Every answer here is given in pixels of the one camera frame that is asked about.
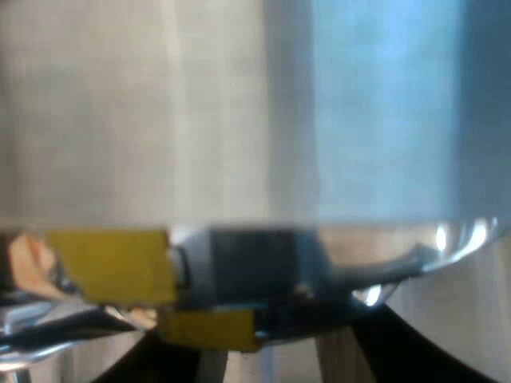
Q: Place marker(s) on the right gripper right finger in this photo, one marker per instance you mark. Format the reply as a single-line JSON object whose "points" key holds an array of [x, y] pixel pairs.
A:
{"points": [[399, 351]]}

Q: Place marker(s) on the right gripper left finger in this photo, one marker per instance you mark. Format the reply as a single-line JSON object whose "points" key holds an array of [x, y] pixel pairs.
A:
{"points": [[167, 363]]}

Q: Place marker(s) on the steel espresso machine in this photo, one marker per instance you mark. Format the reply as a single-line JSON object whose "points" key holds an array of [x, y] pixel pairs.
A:
{"points": [[223, 119]]}

